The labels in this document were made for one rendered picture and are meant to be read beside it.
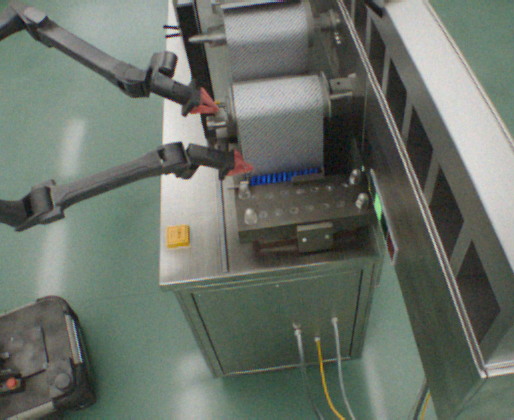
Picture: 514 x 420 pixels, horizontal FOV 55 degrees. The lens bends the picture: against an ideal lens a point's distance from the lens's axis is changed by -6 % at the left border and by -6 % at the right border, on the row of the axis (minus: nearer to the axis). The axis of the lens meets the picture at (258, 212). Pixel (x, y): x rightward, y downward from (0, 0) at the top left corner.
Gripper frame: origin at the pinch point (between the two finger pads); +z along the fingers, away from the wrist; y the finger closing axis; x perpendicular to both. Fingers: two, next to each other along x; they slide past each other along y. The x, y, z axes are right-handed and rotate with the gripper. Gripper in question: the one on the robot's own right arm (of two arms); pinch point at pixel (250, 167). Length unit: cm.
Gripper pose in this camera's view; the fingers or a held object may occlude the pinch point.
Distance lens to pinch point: 156.0
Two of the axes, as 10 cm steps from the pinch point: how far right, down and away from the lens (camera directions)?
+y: 1.0, 7.8, -6.2
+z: 9.0, 1.9, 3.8
